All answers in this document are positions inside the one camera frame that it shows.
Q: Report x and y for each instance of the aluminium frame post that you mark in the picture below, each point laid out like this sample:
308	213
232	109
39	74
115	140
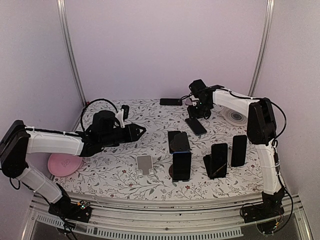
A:
61	7
267	24

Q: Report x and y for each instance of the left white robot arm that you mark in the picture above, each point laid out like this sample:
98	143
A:
21	141

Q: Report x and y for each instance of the black folding phone stand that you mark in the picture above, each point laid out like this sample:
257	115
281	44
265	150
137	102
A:
208	167

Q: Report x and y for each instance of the pink bowl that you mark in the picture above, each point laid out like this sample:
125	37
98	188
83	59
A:
63	165

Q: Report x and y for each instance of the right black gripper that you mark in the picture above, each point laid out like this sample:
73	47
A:
192	114

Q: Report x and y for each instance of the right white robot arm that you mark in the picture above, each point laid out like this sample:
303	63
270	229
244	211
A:
261	124

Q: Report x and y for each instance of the right aluminium frame post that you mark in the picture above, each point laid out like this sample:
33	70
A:
267	24

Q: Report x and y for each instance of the front aluminium rail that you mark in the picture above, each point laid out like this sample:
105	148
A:
204	219

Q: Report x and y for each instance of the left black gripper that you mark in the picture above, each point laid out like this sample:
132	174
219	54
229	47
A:
133	129

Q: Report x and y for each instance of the purple phone at back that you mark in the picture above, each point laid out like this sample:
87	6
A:
188	102

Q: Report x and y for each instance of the floral table mat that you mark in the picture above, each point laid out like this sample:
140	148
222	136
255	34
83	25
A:
113	173

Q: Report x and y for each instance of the blue phone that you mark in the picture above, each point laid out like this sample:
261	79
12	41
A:
172	137

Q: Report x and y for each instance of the silver phone stand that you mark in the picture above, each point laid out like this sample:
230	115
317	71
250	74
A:
144	165

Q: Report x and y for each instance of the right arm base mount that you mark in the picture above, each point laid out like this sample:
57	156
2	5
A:
270	207

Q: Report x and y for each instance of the white patterned plate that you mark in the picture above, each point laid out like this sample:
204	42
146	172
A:
233	117

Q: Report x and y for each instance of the black phone front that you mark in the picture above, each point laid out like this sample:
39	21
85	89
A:
219	150

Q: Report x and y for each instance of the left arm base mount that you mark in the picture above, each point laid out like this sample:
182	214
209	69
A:
64	208

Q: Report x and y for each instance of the black stand wooden base front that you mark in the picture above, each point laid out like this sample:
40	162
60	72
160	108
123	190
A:
171	172

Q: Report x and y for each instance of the left aluminium frame post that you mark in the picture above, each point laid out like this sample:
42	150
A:
61	7

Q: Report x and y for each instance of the black phone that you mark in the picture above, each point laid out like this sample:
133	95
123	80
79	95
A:
181	166
238	150
219	150
170	102

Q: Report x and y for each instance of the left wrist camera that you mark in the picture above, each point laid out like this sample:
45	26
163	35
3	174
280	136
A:
122	115

